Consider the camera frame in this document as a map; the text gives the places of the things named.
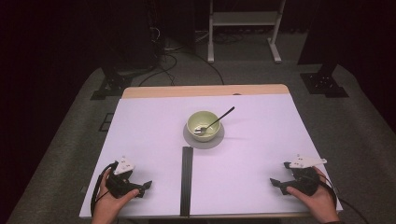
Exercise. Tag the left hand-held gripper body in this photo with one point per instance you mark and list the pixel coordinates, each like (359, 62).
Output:
(120, 183)

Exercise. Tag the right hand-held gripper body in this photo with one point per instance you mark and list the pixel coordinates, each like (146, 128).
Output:
(306, 180)

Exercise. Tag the pale green bowl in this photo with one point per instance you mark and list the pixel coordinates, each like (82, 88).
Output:
(211, 133)

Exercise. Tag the person's left hand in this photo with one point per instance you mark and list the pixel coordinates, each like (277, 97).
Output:
(107, 207)

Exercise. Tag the person's right hand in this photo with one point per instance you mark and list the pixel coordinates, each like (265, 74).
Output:
(320, 205)

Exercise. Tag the white paper table sheet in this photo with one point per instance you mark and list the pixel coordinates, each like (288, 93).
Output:
(249, 161)

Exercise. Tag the grey round coaster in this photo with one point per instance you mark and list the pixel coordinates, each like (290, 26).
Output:
(202, 145)

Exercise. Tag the black stand base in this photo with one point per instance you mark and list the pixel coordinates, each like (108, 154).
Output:
(323, 82)
(115, 84)

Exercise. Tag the white metal stand frame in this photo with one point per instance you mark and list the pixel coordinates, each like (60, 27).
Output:
(246, 18)

